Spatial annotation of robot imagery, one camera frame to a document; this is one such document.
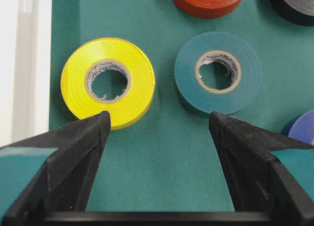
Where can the red tape roll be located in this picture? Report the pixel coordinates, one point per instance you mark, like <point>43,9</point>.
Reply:
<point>207,9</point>

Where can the green table cloth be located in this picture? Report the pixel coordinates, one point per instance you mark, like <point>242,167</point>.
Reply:
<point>167,160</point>

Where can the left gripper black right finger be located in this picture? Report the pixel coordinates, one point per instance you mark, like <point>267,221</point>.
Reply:
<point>265,173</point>

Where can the green tape roll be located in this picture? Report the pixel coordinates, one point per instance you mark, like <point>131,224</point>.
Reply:
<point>236,55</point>

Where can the yellow tape roll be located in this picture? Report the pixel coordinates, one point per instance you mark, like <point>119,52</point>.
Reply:
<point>96,57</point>

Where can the blue tape roll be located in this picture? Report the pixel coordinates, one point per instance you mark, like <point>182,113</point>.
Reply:
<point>301,128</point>

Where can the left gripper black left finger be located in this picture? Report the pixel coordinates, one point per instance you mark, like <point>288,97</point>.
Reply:
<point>46,180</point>

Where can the black tape roll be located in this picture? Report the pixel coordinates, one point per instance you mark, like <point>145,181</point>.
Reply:
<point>300,12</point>

